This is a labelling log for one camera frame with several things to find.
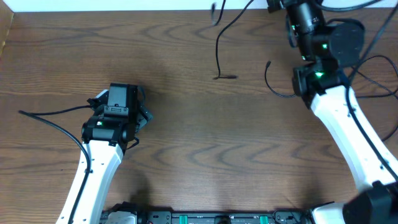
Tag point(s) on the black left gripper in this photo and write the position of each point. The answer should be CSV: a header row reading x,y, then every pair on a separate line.
x,y
143,116

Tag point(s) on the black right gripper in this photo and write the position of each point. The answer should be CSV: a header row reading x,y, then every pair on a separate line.
x,y
275,5

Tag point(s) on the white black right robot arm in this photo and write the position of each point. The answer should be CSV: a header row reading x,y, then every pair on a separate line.
x,y
328,47

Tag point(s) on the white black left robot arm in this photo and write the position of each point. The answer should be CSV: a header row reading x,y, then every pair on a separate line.
x,y
119,114

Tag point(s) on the brown cardboard side panel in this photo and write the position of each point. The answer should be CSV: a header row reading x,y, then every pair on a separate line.
x,y
6,19

